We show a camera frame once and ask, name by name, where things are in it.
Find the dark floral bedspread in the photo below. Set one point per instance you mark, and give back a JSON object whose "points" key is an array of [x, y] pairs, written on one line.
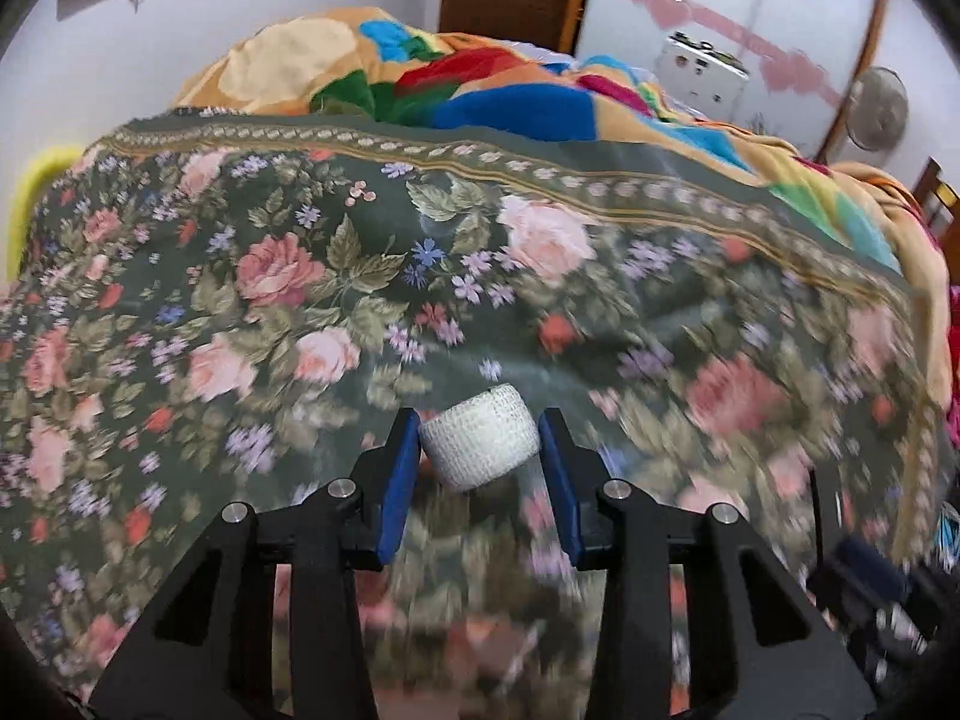
{"points": [[300, 277]]}

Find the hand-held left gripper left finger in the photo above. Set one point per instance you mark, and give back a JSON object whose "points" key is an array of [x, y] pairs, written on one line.
{"points": [[397, 480]]}

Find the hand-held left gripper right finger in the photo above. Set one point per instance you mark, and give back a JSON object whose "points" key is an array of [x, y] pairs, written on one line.
{"points": [[559, 480]]}

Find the pink sticker strip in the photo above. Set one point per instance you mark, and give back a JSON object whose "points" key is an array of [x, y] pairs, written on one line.
{"points": [[720, 19]]}

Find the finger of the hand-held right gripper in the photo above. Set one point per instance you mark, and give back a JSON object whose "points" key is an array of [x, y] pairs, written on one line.
{"points": [[870, 566]]}

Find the brown wooden chair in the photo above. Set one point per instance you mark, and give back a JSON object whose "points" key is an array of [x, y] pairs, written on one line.
{"points": [[936, 195]]}

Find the white nightstand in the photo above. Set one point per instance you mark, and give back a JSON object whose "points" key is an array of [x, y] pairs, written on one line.
{"points": [[701, 75]]}

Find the white bandage roll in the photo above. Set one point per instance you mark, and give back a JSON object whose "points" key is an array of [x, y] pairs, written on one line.
{"points": [[480, 439]]}

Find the colourful fleece blanket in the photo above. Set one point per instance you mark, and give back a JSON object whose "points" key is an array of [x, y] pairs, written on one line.
{"points": [[510, 101]]}

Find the white wardrobe with wooden frame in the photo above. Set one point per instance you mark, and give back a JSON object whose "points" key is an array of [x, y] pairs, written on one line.
{"points": [[780, 7]]}

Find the round standing fan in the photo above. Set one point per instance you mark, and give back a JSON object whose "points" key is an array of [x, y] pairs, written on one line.
{"points": [[877, 109]]}

